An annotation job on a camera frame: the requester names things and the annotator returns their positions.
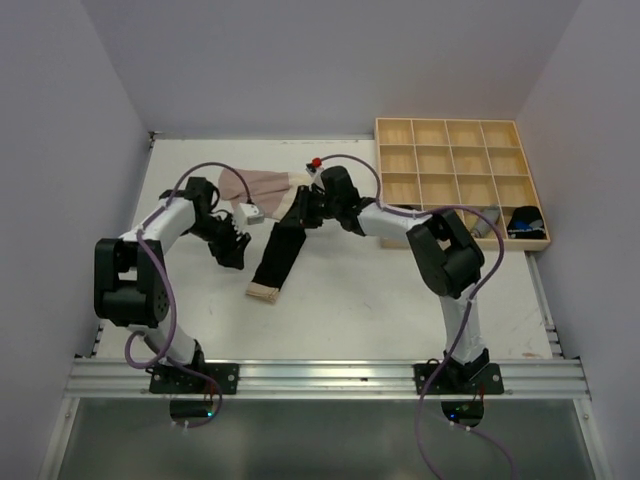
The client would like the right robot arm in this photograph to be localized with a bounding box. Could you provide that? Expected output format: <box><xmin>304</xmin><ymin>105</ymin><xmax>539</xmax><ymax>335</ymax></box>
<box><xmin>286</xmin><ymin>159</ymin><xmax>489</xmax><ymax>393</ymax></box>

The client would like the wooden compartment tray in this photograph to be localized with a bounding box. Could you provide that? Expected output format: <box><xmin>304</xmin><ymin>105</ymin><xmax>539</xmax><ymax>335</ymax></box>
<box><xmin>375</xmin><ymin>117</ymin><xmax>551</xmax><ymax>252</ymax></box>

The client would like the black blue rolled underwear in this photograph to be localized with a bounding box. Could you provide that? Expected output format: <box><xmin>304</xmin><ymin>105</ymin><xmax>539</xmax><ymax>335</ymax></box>
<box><xmin>506</xmin><ymin>205</ymin><xmax>547</xmax><ymax>240</ymax></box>

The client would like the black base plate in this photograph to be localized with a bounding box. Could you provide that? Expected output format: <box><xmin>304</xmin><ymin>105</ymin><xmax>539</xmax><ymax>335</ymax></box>
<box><xmin>412</xmin><ymin>362</ymin><xmax>505</xmax><ymax>396</ymax></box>
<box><xmin>146</xmin><ymin>362</ymin><xmax>240</xmax><ymax>395</ymax></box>

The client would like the black underwear tan waistband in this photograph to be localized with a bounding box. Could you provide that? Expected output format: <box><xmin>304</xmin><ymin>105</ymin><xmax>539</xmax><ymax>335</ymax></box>
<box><xmin>245</xmin><ymin>214</ymin><xmax>307</xmax><ymax>304</ymax></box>

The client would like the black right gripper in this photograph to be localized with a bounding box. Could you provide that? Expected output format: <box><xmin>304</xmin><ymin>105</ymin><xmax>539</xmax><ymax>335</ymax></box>
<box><xmin>279</xmin><ymin>184</ymin><xmax>341</xmax><ymax>228</ymax></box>

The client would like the pink beige underwear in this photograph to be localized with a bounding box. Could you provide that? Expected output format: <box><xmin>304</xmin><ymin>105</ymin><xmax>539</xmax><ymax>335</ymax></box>
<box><xmin>218</xmin><ymin>169</ymin><xmax>311</xmax><ymax>221</ymax></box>

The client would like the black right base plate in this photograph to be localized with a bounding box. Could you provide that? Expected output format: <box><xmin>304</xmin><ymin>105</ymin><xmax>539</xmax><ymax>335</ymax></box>
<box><xmin>412</xmin><ymin>362</ymin><xmax>505</xmax><ymax>396</ymax></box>

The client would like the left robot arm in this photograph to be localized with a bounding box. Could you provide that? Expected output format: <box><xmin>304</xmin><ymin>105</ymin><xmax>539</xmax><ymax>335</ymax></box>
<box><xmin>94</xmin><ymin>177</ymin><xmax>264</xmax><ymax>393</ymax></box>

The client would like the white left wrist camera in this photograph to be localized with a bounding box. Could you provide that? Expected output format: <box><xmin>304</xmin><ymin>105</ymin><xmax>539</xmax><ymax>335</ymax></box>
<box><xmin>233</xmin><ymin>203</ymin><xmax>265</xmax><ymax>228</ymax></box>

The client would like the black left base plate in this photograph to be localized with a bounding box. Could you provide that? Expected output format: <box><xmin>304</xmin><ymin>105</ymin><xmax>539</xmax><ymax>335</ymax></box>
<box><xmin>146</xmin><ymin>362</ymin><xmax>240</xmax><ymax>395</ymax></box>

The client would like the aluminium front rail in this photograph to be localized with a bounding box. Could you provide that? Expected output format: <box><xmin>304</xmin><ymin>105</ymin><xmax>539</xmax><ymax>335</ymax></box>
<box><xmin>64</xmin><ymin>358</ymin><xmax>590</xmax><ymax>400</ymax></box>

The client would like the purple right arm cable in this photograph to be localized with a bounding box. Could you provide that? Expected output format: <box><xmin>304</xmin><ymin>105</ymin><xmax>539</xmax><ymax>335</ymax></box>
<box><xmin>319</xmin><ymin>152</ymin><xmax>505</xmax><ymax>480</ymax></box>

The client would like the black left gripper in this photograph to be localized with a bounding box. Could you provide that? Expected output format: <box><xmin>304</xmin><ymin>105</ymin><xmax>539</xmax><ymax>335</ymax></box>
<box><xmin>186</xmin><ymin>213</ymin><xmax>251</xmax><ymax>270</ymax></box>

